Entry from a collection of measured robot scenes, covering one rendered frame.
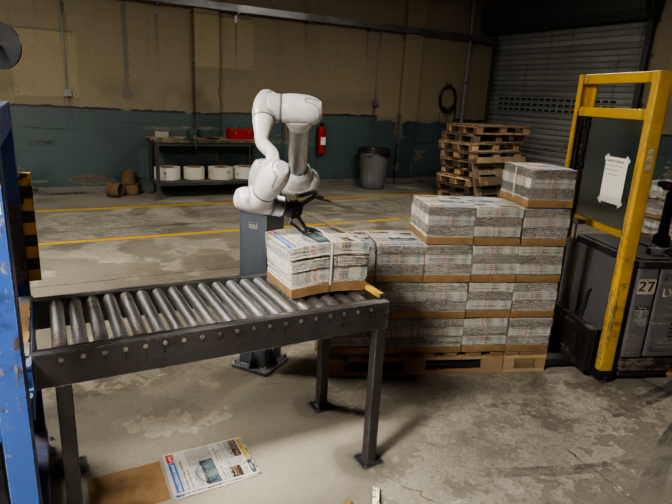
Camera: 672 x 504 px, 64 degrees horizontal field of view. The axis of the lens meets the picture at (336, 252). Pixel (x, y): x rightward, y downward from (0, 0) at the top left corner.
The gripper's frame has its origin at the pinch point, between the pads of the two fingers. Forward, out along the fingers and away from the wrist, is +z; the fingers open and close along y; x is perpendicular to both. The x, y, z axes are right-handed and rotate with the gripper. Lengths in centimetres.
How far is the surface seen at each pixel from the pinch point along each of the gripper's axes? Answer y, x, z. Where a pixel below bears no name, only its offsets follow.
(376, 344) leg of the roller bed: 47, 30, 25
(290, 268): 23.0, 12.3, -15.4
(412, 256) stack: 17, -35, 84
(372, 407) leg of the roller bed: 77, 30, 33
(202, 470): 121, 6, -29
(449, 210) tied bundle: -14, -29, 95
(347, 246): 9.3, 13.8, 7.7
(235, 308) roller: 42, 13, -35
